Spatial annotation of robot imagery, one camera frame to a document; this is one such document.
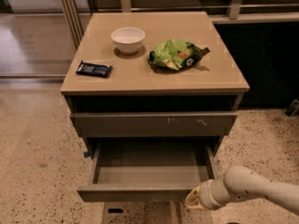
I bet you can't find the grey top drawer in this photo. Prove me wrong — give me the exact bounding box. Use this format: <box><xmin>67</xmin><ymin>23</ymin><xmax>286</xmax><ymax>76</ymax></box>
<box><xmin>70</xmin><ymin>112</ymin><xmax>237</xmax><ymax>138</ymax></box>

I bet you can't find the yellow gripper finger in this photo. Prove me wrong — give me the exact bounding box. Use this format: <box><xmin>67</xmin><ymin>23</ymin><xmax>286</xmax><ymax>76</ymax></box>
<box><xmin>185</xmin><ymin>186</ymin><xmax>203</xmax><ymax>210</ymax></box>

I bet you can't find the white ceramic bowl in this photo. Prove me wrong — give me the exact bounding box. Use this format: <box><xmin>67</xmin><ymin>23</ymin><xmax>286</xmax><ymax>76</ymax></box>
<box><xmin>111</xmin><ymin>27</ymin><xmax>146</xmax><ymax>54</ymax></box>

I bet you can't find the green chip bag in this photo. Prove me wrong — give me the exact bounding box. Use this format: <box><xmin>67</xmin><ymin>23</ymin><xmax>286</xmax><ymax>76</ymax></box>
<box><xmin>148</xmin><ymin>39</ymin><xmax>210</xmax><ymax>71</ymax></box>

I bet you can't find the blue tape piece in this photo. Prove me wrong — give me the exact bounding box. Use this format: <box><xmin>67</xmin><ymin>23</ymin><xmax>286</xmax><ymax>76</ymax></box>
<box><xmin>83</xmin><ymin>151</ymin><xmax>91</xmax><ymax>158</ymax></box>

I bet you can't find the black snack packet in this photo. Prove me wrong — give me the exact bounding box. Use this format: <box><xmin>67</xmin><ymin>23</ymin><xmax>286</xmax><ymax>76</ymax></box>
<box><xmin>76</xmin><ymin>62</ymin><xmax>113</xmax><ymax>78</ymax></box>

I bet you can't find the dark object at right edge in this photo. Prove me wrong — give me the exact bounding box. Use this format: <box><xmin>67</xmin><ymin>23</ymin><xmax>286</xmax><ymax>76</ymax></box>
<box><xmin>285</xmin><ymin>99</ymin><xmax>299</xmax><ymax>117</ymax></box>

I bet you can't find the grey drawer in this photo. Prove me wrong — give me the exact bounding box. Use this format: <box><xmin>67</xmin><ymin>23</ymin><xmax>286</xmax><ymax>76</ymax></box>
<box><xmin>70</xmin><ymin>112</ymin><xmax>237</xmax><ymax>138</ymax></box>
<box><xmin>78</xmin><ymin>142</ymin><xmax>216</xmax><ymax>202</ymax></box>

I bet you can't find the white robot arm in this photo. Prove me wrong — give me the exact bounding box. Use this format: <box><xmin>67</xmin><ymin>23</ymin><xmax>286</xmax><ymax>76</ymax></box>
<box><xmin>185</xmin><ymin>166</ymin><xmax>299</xmax><ymax>215</ymax></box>

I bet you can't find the beige drawer cabinet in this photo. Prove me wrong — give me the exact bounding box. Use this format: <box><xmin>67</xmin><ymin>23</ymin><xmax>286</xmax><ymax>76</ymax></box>
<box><xmin>61</xmin><ymin>12</ymin><xmax>249</xmax><ymax>151</ymax></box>

